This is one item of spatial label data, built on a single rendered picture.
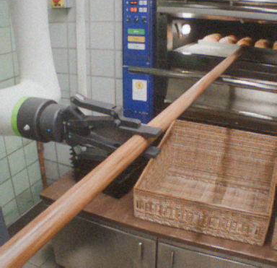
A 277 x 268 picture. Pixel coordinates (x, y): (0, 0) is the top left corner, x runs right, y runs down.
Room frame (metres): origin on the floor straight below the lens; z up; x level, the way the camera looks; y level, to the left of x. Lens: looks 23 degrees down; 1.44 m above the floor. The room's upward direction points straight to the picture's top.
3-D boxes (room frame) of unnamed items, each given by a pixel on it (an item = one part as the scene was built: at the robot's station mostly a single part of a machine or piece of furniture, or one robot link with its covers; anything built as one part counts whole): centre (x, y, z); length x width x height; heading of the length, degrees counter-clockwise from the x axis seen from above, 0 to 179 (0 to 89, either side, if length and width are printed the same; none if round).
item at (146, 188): (1.21, -0.33, 0.72); 0.56 x 0.49 x 0.28; 66
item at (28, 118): (0.63, 0.20, 1.20); 0.12 x 0.06 x 0.09; 155
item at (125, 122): (0.54, 0.02, 1.23); 0.05 x 0.01 x 0.03; 65
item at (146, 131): (0.53, 0.00, 1.21); 0.07 x 0.03 x 0.01; 65
